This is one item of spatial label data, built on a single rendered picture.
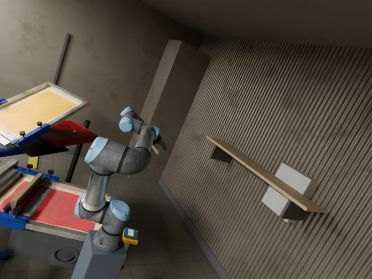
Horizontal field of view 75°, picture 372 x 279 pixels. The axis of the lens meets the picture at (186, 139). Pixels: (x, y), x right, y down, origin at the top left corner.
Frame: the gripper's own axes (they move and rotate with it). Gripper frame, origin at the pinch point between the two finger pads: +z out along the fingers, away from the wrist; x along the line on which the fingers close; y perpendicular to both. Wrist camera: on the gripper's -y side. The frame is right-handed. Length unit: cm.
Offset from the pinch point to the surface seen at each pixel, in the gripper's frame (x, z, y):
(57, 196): -60, -17, -75
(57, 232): -74, -6, -36
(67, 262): -86, 16, -52
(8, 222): -86, -31, -42
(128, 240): -52, 36, -36
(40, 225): -77, -17, -39
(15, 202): -76, -36, -48
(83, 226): -63, 6, -46
